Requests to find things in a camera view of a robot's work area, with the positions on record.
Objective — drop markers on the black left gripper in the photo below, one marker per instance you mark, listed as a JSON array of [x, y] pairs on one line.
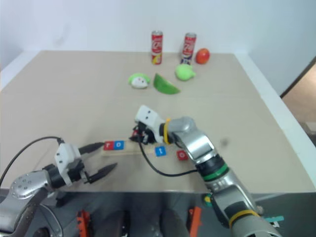
[[77, 171]]

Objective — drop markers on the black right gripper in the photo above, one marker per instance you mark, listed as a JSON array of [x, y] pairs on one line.
[[146, 134]]

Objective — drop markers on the small red letter block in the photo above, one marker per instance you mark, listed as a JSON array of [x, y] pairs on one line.
[[134, 133]]

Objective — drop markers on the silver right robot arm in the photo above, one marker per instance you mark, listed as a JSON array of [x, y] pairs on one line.
[[209, 158]]

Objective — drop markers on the long wooden tray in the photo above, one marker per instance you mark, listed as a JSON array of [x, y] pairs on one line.
[[133, 149]]

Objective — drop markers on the red letter block r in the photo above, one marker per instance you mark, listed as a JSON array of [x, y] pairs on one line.
[[108, 145]]

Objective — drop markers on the blue letter block o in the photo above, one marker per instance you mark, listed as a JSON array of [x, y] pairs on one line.
[[118, 145]]

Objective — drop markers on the blue letter block t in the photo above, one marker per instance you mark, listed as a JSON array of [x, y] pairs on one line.
[[160, 151]]

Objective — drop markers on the red letter block o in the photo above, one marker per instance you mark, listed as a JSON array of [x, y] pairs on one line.
[[182, 155]]

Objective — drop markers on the green and white plush toy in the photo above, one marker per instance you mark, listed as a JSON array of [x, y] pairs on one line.
[[138, 81]]

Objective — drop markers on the green melon slice toy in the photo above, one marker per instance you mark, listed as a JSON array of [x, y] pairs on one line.
[[164, 86]]

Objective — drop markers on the orange and black clamp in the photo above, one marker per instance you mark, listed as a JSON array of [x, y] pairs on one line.
[[195, 219], [84, 223]]

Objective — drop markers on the red soda can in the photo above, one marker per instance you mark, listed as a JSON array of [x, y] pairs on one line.
[[157, 48], [188, 49]]

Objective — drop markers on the green and yellow small object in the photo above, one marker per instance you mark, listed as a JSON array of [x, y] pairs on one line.
[[208, 200]]

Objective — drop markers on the red apple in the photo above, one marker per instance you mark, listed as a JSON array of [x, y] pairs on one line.
[[202, 56]]

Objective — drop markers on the teal plastic piece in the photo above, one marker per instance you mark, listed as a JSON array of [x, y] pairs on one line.
[[274, 219]]

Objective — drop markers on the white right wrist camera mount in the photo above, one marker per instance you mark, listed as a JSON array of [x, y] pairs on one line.
[[149, 117]]

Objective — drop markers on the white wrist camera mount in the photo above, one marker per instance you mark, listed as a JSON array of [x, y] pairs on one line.
[[64, 154], [149, 117]]

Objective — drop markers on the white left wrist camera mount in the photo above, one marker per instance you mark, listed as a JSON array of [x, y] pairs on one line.
[[64, 154]]

